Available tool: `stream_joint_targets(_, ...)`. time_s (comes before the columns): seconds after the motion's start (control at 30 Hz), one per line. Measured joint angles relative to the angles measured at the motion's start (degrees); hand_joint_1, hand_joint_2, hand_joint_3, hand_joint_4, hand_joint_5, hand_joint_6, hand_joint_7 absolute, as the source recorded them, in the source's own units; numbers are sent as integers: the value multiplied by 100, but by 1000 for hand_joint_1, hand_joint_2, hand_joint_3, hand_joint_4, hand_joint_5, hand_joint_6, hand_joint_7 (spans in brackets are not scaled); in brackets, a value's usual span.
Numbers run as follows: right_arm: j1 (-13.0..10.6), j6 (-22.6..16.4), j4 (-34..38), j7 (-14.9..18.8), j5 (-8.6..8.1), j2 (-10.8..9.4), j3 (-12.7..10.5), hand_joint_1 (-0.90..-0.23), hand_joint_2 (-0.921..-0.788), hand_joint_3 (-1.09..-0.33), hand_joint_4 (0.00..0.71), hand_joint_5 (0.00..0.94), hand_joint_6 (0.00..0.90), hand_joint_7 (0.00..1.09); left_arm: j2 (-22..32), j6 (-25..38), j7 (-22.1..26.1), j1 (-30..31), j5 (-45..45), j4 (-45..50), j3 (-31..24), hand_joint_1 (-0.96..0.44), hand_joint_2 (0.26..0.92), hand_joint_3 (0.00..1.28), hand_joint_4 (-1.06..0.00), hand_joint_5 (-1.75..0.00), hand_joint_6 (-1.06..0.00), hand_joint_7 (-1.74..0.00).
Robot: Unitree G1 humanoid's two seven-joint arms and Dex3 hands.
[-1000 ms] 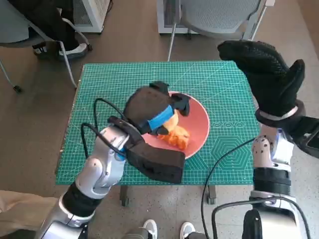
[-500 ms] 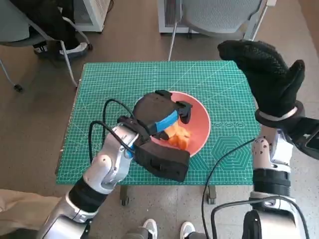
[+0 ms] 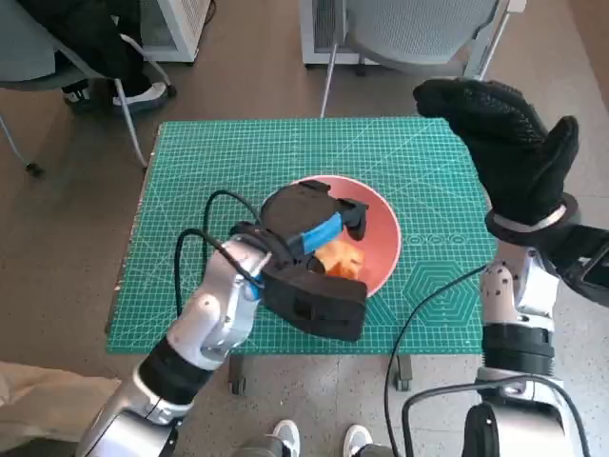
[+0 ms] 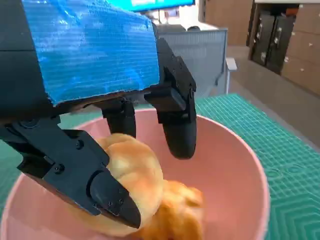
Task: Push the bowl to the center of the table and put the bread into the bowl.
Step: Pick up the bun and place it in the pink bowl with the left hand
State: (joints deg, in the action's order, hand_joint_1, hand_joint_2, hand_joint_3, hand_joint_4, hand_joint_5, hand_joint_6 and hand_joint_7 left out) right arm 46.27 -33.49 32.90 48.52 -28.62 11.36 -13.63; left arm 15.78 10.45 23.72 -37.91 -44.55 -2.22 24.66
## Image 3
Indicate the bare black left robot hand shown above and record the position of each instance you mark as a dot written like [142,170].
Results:
[300,209]

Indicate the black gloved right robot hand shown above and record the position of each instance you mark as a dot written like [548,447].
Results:
[514,157]

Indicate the long toy bread loaf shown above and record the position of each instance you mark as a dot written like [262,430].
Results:
[345,262]

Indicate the pink bowl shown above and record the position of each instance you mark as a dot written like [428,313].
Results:
[386,228]

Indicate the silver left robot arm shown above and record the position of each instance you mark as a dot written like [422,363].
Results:
[214,314]

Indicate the green cutting mat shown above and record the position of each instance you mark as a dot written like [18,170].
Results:
[190,152]

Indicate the grey mesh office chair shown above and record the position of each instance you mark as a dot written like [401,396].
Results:
[418,28]

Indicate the black table foot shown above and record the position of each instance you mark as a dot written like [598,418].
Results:
[236,376]
[404,373]

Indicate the white grilled air purifier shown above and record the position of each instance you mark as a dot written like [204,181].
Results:
[323,28]
[176,24]

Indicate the person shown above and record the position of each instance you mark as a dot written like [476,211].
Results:
[285,435]
[90,33]
[38,400]

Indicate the grey plastic chair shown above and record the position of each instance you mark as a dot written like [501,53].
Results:
[24,43]

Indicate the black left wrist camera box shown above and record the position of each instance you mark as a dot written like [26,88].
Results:
[319,304]

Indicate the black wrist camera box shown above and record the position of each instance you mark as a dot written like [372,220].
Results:
[319,304]
[590,266]

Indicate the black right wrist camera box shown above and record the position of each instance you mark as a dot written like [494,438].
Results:
[590,266]

